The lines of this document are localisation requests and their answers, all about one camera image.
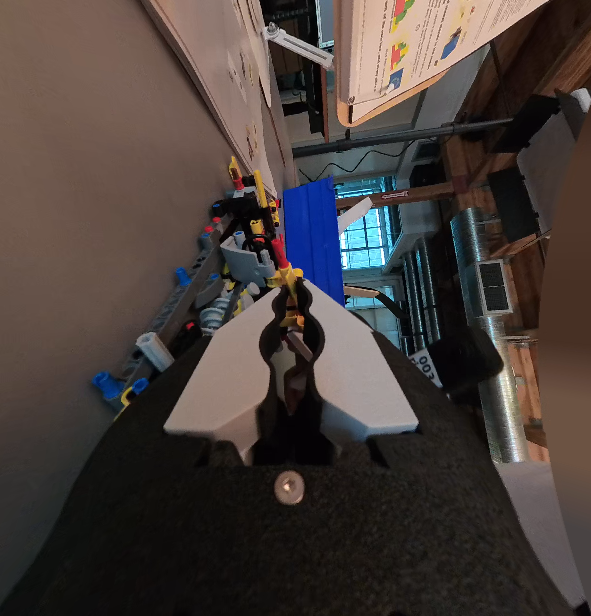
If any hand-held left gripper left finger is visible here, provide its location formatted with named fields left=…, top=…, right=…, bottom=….
left=163, top=285, right=282, bottom=466

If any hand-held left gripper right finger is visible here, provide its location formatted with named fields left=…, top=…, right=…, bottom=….
left=299, top=281, right=420, bottom=464

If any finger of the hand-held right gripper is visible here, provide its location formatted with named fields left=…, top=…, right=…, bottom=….
left=281, top=332, right=315, bottom=364

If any small yellow lego connector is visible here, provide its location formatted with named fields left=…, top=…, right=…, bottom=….
left=270, top=237, right=307, bottom=329

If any lego car chassis model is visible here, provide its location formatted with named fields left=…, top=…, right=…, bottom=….
left=91, top=155, right=307, bottom=420

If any lego instruction booklet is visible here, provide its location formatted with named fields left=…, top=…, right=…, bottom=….
left=140, top=0, right=287, bottom=199

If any person's right hand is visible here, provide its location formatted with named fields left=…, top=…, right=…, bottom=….
left=283, top=367, right=307, bottom=415

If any white air vent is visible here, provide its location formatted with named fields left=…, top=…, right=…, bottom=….
left=473, top=259, right=514, bottom=317

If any blue plastic bin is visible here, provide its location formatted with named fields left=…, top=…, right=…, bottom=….
left=281, top=175, right=347, bottom=309

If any white paper slip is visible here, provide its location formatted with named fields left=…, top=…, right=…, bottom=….
left=336, top=196, right=374, bottom=237

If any black and white softbox light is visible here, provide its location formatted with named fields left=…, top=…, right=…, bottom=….
left=487, top=88, right=591, bottom=244

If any white board stand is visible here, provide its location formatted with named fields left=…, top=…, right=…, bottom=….
left=261, top=21, right=335, bottom=71

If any metal air duct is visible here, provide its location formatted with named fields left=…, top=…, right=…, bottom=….
left=449, top=206, right=532, bottom=464

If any wooden post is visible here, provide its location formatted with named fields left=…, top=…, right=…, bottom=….
left=334, top=175, right=470, bottom=211

